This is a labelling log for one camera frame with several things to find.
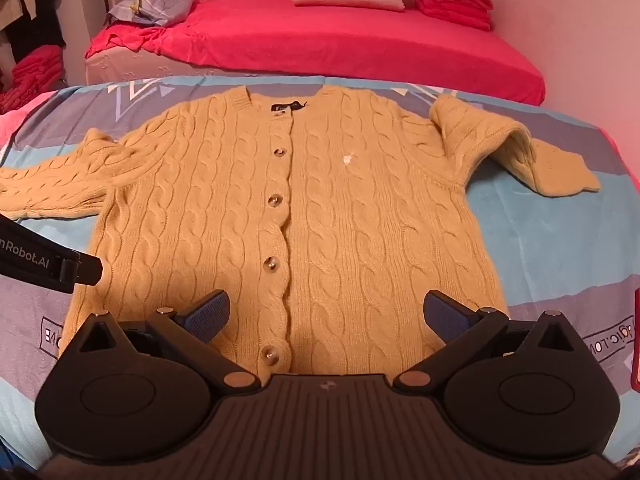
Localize bed with red sheet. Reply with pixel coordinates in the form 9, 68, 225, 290
85, 0, 547, 106

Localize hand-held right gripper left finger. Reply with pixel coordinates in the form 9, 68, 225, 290
75, 289, 262, 394

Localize striped blue grey bed sheet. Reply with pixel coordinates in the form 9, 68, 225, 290
0, 75, 640, 461

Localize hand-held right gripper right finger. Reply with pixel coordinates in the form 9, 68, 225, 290
392, 289, 581, 394

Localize stack of red folded clothes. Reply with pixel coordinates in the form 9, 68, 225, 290
414, 0, 495, 32

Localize crumpled blue grey cloth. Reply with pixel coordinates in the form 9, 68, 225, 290
105, 0, 197, 27

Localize hanging dark clothes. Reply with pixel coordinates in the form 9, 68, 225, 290
0, 0, 67, 61

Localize pile of red folded clothes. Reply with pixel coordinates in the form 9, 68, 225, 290
0, 44, 66, 114

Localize yellow cable-knit cardigan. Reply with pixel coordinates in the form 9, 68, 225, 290
0, 85, 602, 377

